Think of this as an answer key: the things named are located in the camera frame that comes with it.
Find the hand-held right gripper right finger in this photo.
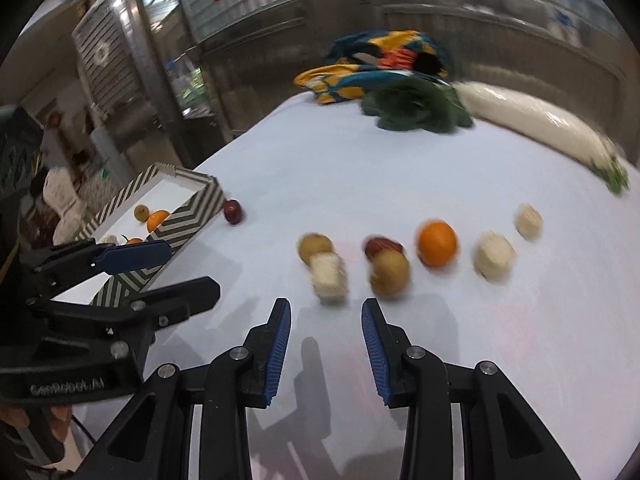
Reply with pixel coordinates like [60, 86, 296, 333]
[361, 298, 576, 480]

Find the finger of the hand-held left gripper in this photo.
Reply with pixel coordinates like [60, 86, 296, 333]
[20, 239, 173, 286]
[27, 276, 221, 346]

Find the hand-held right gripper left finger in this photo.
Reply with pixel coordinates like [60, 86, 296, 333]
[82, 298, 292, 480]

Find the chevron patterned cardboard box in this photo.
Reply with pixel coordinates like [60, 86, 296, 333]
[52, 162, 226, 308]

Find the beige round cake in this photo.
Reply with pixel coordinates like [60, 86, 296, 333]
[515, 204, 544, 241]
[473, 232, 516, 282]
[310, 253, 348, 302]

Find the large orange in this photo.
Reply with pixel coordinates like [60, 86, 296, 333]
[416, 220, 459, 268]

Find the metal cabinet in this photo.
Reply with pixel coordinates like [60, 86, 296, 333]
[72, 0, 236, 161]

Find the white tablecloth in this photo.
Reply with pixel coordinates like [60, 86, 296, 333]
[75, 90, 640, 480]

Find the green leafy vegetable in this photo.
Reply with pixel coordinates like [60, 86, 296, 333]
[361, 77, 475, 133]

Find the colourful patterned cloth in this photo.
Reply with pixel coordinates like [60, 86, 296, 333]
[293, 30, 453, 106]

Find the white daikon radish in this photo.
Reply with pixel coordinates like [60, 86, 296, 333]
[452, 81, 631, 196]

